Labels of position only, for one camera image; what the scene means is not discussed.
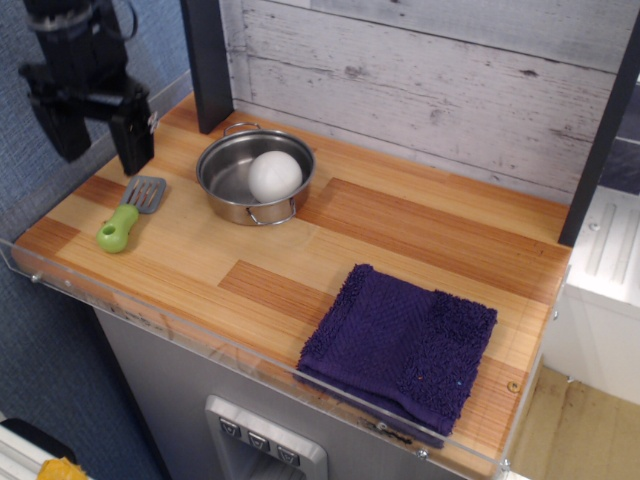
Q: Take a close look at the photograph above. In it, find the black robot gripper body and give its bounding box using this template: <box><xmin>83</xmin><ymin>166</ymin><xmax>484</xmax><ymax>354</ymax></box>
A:
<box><xmin>19</xmin><ymin>19</ymin><xmax>148</xmax><ymax>125</ymax></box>

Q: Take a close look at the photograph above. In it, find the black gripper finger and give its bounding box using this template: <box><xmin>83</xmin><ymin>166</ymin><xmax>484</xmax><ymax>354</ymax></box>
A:
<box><xmin>109</xmin><ymin>97</ymin><xmax>154</xmax><ymax>176</ymax></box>
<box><xmin>33</xmin><ymin>102</ymin><xmax>92</xmax><ymax>161</ymax></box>

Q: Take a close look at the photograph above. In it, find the green handled grey spatula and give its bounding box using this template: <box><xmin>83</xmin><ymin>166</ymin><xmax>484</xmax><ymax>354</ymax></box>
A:
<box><xmin>96</xmin><ymin>175</ymin><xmax>167</xmax><ymax>254</ymax></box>

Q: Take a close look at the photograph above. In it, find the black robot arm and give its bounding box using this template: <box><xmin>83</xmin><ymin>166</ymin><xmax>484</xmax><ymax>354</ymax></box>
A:
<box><xmin>19</xmin><ymin>1</ymin><xmax>156</xmax><ymax>176</ymax></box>

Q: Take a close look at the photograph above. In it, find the purple folded towel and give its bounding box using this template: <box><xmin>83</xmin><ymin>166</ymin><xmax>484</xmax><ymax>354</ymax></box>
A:
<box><xmin>297</xmin><ymin>264</ymin><xmax>498</xmax><ymax>448</ymax></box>

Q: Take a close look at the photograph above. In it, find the small stainless steel pot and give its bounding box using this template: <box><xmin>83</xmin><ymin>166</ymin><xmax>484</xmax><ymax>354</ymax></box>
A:
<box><xmin>196</xmin><ymin>122</ymin><xmax>316</xmax><ymax>226</ymax></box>

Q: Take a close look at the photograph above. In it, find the white ball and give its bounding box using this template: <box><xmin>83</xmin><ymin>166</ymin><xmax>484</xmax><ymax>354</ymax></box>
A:
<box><xmin>248</xmin><ymin>151</ymin><xmax>303</xmax><ymax>203</ymax></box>

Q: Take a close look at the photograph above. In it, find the grey toy fridge cabinet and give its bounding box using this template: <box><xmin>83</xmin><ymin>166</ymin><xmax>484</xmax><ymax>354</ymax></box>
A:
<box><xmin>97</xmin><ymin>310</ymin><xmax>509</xmax><ymax>479</ymax></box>

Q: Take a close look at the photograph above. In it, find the silver dispenser button panel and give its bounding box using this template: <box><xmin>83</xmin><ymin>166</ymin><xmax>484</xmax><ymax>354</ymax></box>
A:
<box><xmin>205</xmin><ymin>395</ymin><xmax>329</xmax><ymax>479</ymax></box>

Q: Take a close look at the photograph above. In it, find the white toy sink unit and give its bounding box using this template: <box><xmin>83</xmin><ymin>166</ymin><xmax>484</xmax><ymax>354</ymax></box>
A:
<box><xmin>542</xmin><ymin>187</ymin><xmax>639</xmax><ymax>404</ymax></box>

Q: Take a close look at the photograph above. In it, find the clear acrylic guard rail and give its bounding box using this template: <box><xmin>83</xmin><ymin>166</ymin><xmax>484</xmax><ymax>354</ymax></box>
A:
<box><xmin>9</xmin><ymin>98</ymin><xmax>569</xmax><ymax>461</ymax></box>

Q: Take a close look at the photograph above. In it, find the dark right upright post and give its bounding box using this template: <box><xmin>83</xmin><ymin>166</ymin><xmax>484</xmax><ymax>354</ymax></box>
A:
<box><xmin>558</xmin><ymin>15</ymin><xmax>639</xmax><ymax>247</ymax></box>

